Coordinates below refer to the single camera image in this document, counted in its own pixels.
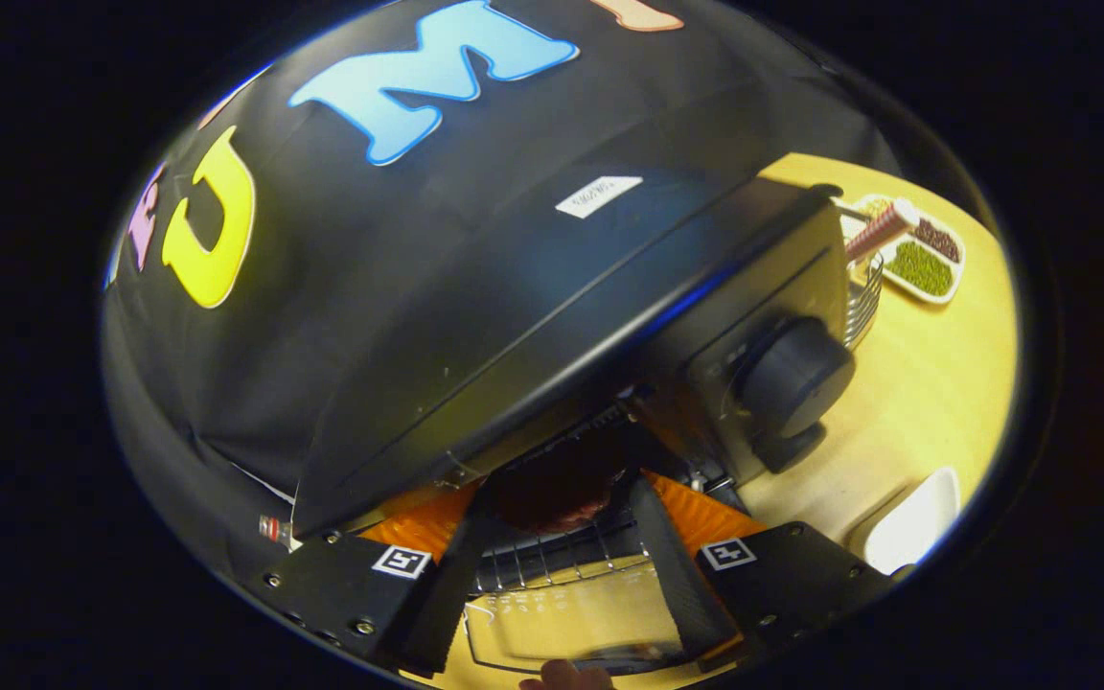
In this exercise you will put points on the black backdrop cloth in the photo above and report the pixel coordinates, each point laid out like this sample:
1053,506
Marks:
341,249

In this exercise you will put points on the black electric oven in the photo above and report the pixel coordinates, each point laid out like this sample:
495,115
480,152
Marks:
562,316

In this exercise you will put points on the red raw meat piece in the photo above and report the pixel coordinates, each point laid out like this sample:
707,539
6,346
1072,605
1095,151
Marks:
552,498

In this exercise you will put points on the white divided plate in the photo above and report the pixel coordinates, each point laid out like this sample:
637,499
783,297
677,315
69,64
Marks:
935,292

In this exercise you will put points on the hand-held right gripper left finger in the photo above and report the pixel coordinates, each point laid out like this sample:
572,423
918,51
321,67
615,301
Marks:
442,594

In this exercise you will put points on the white ribbed tray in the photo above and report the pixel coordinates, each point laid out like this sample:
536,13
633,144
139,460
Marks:
916,527

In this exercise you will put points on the pale beans pile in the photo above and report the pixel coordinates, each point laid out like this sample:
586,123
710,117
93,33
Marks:
876,206

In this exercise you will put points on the red capped small bottle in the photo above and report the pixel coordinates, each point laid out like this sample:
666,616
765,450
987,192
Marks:
276,530

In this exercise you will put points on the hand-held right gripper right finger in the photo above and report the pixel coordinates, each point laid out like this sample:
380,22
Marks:
677,575

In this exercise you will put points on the striped stick with white tip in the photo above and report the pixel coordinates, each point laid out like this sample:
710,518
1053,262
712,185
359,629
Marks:
883,230

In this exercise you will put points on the red beans pile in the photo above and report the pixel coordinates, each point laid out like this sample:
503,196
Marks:
938,240

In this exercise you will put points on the green beans pile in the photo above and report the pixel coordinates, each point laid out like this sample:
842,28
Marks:
921,268

